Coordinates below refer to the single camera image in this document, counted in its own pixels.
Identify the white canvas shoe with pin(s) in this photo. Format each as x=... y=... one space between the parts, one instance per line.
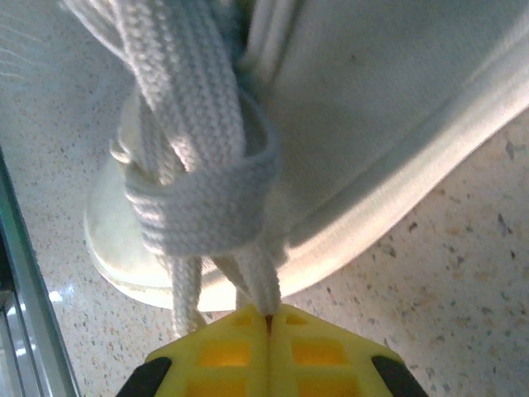
x=372 y=124

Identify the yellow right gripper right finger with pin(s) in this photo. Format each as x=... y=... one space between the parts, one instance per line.
x=281 y=372

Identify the white shoelace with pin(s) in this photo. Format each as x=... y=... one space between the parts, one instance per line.
x=186 y=103

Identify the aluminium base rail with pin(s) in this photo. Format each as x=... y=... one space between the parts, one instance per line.
x=37 y=331

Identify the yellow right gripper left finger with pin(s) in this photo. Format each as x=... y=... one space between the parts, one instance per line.
x=231 y=372

